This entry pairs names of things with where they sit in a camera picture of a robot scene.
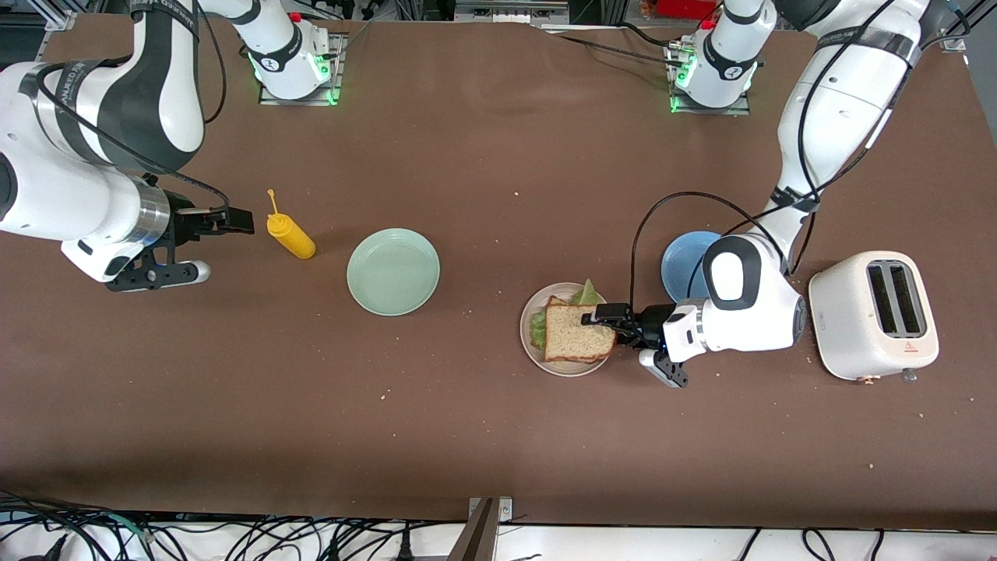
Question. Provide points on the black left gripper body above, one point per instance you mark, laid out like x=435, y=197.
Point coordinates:
x=649, y=323

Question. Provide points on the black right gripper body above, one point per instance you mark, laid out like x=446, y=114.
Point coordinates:
x=185, y=222

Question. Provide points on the green lettuce leaf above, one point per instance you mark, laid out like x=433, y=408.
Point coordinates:
x=586, y=294

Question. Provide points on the brown crust bread slice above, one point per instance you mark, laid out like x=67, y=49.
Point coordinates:
x=572, y=339
x=556, y=301

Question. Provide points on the yellow squeeze bottle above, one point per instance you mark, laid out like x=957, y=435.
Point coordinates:
x=294, y=238

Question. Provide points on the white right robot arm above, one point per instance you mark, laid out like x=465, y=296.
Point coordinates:
x=70, y=195

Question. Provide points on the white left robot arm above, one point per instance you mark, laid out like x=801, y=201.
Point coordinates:
x=833, y=117

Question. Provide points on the blue plate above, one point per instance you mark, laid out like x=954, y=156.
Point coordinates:
x=685, y=269

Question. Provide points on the beige plate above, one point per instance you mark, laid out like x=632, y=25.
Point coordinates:
x=565, y=368

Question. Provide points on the pale green plate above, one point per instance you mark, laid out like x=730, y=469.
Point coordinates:
x=393, y=273

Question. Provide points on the white toaster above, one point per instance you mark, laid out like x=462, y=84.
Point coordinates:
x=845, y=319

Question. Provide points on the aluminium corner profile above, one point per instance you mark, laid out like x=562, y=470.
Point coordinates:
x=61, y=22
x=954, y=43

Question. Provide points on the dark grey metal bar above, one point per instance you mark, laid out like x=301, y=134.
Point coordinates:
x=477, y=538

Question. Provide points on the black power plug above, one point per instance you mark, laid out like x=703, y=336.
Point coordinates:
x=405, y=549

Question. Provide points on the red box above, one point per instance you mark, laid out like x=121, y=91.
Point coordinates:
x=689, y=8

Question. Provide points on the grey metal box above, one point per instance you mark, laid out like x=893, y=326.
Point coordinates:
x=506, y=12

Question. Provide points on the silver table bracket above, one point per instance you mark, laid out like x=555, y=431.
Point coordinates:
x=506, y=510

